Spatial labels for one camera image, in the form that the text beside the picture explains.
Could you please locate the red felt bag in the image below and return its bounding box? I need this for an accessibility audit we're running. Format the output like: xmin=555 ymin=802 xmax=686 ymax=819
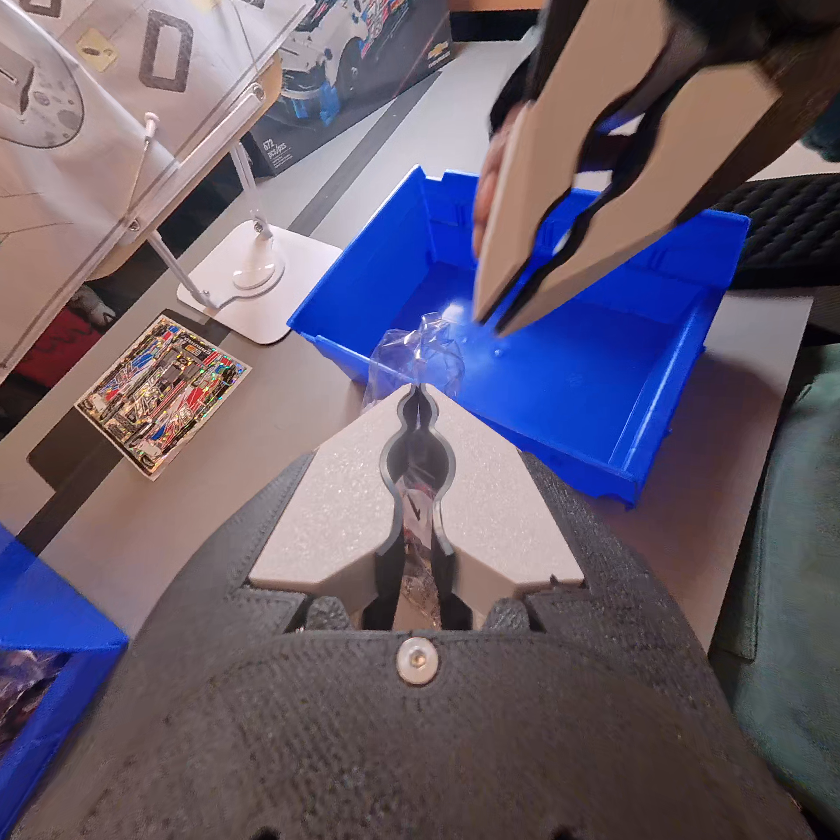
xmin=13 ymin=308 xmax=105 ymax=389

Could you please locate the lego instruction booklet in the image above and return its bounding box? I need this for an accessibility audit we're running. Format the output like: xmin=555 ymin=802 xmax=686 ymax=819
xmin=0 ymin=0 xmax=316 ymax=382

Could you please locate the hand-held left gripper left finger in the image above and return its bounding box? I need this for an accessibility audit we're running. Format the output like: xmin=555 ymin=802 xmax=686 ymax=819
xmin=248 ymin=384 xmax=421 ymax=631

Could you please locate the black mesh armrest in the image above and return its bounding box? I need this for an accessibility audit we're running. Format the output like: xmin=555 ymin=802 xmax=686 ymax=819
xmin=712 ymin=174 xmax=840 ymax=290

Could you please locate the blue plastic bin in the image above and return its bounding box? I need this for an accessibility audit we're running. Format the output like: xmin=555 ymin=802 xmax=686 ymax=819
xmin=287 ymin=164 xmax=751 ymax=509
xmin=0 ymin=521 xmax=129 ymax=834

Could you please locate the lego set box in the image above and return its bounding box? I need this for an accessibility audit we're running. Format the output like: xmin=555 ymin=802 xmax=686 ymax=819
xmin=252 ymin=0 xmax=457 ymax=178

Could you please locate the person's green sweatshirt torso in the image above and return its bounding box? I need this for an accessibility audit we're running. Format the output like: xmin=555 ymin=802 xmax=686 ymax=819
xmin=712 ymin=344 xmax=840 ymax=834

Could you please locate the pile of clear lego bags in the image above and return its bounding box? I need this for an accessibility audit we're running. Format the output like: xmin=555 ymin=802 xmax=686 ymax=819
xmin=0 ymin=650 xmax=70 ymax=756

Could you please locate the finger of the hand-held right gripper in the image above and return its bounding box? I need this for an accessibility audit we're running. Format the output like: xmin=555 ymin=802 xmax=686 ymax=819
xmin=495 ymin=62 xmax=783 ymax=339
xmin=474 ymin=0 xmax=675 ymax=324

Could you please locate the holographic sticker sheet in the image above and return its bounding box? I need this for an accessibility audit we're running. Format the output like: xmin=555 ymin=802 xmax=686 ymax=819
xmin=75 ymin=315 xmax=253 ymax=482

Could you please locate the white book stand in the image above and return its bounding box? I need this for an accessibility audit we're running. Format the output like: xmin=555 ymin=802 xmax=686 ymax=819
xmin=85 ymin=82 xmax=343 ymax=345

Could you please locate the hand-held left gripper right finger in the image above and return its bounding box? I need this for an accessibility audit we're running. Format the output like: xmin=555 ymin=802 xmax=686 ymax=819
xmin=420 ymin=384 xmax=586 ymax=629

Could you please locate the small clear plastic bag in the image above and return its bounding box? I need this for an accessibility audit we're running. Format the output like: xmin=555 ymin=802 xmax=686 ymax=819
xmin=364 ymin=311 xmax=468 ymax=624

